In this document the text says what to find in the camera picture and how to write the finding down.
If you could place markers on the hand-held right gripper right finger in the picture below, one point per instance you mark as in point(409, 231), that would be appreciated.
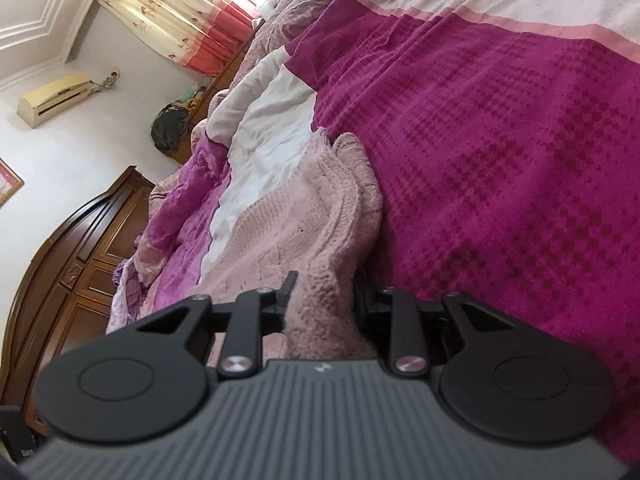
point(364, 310)

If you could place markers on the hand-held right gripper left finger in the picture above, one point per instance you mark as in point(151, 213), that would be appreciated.
point(286, 305)

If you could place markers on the pink fuzzy knit sweater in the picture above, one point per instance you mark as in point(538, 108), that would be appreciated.
point(310, 240)

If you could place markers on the floral pink purple quilt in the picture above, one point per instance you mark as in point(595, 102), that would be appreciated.
point(185, 215)

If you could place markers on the purple ruffled bedcover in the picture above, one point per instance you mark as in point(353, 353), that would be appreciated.
point(127, 295)

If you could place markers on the white bed sheet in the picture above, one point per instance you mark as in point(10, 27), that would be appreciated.
point(270, 145)

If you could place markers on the wooden headboard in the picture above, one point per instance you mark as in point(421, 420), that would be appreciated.
point(75, 270)

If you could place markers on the magenta blanket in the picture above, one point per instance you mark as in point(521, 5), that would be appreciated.
point(500, 150)

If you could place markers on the dark bag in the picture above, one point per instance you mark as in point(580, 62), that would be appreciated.
point(170, 127)

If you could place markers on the wooden bedside cabinet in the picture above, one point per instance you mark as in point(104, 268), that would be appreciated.
point(215, 90)

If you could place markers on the dusty pink bedspread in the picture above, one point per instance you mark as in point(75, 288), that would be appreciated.
point(305, 5)

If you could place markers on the floral cream red curtain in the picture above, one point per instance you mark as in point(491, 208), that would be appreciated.
point(185, 15)

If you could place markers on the framed wall picture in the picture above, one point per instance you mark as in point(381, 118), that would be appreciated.
point(9, 182)

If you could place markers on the wall socket with plug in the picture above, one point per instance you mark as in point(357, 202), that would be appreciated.
point(107, 79)

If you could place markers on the cream wall air conditioner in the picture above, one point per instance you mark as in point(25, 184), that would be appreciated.
point(55, 97)

